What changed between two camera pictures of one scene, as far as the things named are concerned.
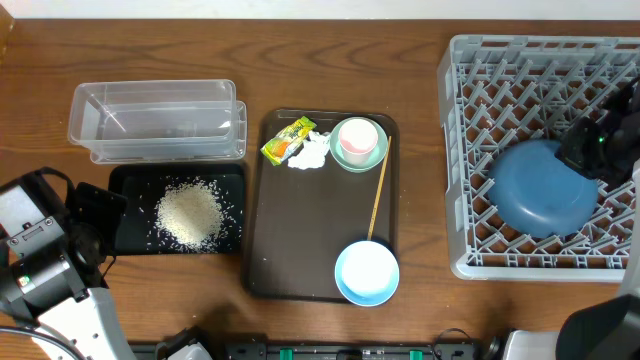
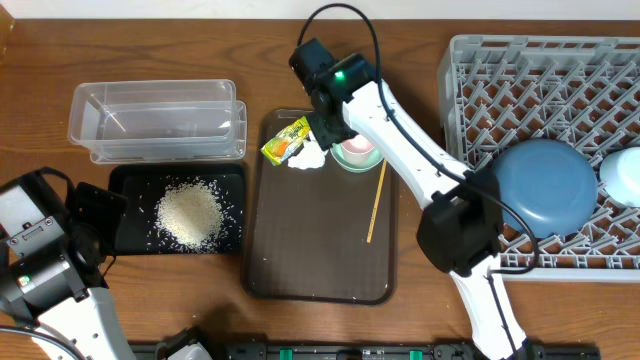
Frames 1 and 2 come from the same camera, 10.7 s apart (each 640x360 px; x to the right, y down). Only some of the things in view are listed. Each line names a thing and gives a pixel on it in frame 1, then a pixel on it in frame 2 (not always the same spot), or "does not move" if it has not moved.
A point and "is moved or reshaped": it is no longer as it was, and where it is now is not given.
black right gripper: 571,151 → 326,139
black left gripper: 107,216 does not move
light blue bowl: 366,273 is moved or reshaped
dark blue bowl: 537,193 does not move
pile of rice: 191,215 does not move
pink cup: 358,138 does not move
